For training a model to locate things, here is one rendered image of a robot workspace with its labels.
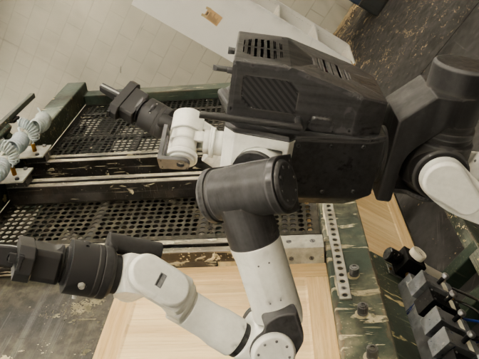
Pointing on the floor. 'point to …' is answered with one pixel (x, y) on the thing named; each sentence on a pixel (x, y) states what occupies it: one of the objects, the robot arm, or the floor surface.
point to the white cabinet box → (241, 23)
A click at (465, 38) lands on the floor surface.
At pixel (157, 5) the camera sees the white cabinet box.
